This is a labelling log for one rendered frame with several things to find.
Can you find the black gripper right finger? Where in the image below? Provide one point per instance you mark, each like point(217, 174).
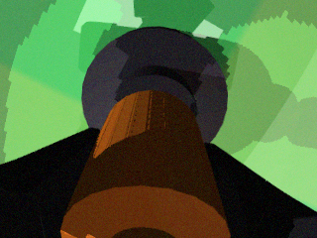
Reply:
point(254, 207)

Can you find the orange knob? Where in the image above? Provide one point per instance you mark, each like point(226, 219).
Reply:
point(148, 176)

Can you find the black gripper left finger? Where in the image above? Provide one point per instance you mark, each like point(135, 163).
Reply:
point(35, 189)

